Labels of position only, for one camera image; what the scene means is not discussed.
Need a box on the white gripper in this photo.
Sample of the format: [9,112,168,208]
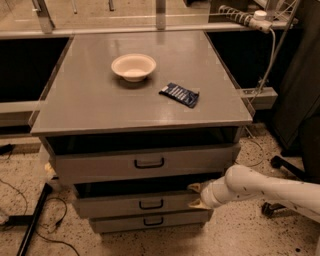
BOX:
[187,177,237,210]

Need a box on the grey drawer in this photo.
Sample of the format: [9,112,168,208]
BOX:
[89,209,213,233]
[50,143,240,185]
[73,184,199,219]

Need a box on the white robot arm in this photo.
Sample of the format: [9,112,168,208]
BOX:
[188,165,320,222]

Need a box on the grey drawer cabinet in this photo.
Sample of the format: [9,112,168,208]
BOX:
[30,31,254,234]

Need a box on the blue snack packet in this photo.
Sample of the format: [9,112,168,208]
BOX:
[159,83,200,108]

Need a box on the black office chair base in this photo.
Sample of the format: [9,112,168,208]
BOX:
[261,155,320,218]

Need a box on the white bowl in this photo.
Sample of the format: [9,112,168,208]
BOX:
[111,54,157,82]

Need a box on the white power strip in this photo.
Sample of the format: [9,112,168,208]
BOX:
[218,5,272,33]

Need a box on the black floor stand leg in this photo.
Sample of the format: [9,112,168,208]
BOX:
[0,183,53,256]

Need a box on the thin grey floor cable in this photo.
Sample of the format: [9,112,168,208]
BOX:
[234,125,266,168]

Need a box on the white power cable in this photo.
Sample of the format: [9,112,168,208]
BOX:
[249,27,278,104]

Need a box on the black floor cable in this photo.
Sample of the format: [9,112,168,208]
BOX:
[0,178,81,256]

